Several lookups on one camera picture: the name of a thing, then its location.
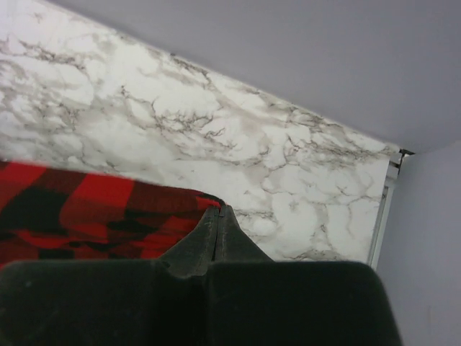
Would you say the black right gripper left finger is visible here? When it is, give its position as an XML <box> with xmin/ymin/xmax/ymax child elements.
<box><xmin>1</xmin><ymin>208</ymin><xmax>219</xmax><ymax>345</ymax></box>

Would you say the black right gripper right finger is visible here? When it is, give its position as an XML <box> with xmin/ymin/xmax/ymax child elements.
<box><xmin>207</xmin><ymin>207</ymin><xmax>401</xmax><ymax>345</ymax></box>

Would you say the red black plaid shirt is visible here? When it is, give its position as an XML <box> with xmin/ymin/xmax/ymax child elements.
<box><xmin>1</xmin><ymin>161</ymin><xmax>223</xmax><ymax>265</ymax></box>

